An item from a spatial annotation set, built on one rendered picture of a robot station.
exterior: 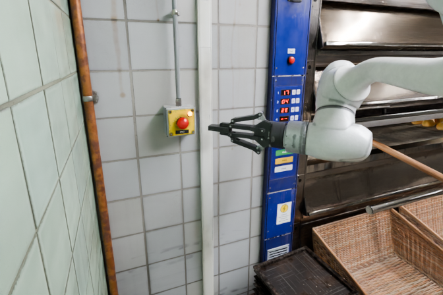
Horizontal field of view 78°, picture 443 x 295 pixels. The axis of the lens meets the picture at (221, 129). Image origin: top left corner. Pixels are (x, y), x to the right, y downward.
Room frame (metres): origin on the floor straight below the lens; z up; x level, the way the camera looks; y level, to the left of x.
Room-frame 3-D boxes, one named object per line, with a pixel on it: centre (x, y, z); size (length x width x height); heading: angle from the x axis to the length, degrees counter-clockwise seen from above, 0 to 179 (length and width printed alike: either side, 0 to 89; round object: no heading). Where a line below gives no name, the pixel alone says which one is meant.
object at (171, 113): (0.92, 0.15, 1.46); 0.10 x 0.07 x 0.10; 111
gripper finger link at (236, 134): (0.78, -0.08, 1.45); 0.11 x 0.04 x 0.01; 66
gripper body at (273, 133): (0.75, -0.14, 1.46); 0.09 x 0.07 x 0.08; 66
